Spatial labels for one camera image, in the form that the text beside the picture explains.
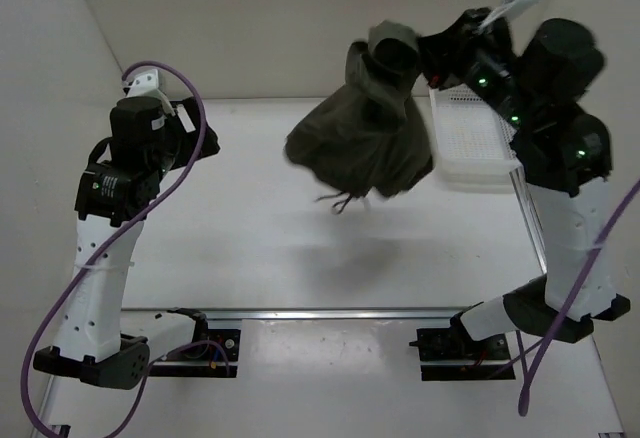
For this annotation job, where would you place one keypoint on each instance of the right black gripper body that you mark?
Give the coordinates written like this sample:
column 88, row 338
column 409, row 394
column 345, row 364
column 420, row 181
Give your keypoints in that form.
column 468, row 56

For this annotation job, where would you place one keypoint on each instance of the olive green shorts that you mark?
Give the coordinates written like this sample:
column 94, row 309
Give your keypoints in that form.
column 368, row 135

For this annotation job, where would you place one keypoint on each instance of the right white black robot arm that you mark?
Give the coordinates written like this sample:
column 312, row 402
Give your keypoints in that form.
column 566, row 157

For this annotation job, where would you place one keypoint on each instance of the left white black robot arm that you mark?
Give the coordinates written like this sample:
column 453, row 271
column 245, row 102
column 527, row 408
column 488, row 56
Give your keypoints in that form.
column 122, row 178

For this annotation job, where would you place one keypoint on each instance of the white perforated plastic basket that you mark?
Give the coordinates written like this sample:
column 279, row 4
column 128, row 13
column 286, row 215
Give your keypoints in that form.
column 472, row 142

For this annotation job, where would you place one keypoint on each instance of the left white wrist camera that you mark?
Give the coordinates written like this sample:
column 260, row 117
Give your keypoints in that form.
column 147, row 83

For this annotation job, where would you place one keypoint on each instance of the aluminium front rail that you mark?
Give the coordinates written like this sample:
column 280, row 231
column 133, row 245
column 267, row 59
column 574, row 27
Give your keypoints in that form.
column 315, row 314

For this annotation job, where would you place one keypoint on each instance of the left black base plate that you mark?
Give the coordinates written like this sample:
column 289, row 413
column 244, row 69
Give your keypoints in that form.
column 206, row 361

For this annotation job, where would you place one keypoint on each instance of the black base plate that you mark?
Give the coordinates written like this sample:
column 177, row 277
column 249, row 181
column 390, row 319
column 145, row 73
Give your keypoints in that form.
column 443, row 359
column 206, row 361

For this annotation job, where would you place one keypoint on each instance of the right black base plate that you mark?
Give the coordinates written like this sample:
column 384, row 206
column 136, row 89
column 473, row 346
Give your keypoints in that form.
column 443, row 359

